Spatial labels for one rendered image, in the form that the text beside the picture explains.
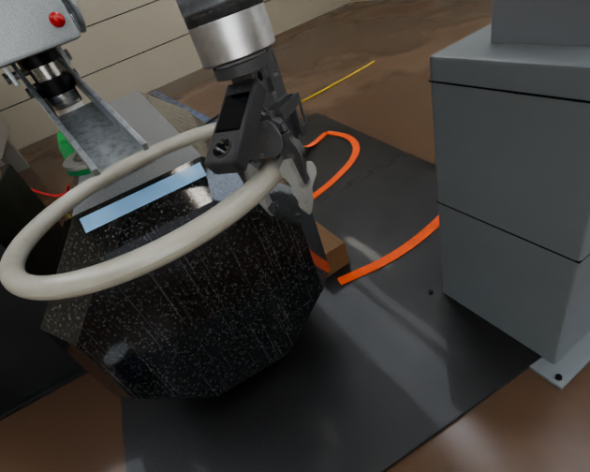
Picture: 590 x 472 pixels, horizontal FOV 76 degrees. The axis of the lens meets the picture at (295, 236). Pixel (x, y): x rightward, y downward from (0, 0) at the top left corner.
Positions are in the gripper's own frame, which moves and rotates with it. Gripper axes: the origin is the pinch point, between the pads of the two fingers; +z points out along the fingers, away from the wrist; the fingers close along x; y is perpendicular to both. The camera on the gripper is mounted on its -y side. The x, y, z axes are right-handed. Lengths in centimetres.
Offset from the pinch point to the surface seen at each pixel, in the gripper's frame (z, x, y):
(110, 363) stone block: 40, 64, -8
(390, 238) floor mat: 78, 17, 94
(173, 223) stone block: 11.3, 41.0, 14.1
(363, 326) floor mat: 81, 17, 46
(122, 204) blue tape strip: 4, 51, 12
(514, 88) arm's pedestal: 5, -29, 48
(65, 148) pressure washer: 18, 231, 116
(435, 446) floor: 86, -11, 12
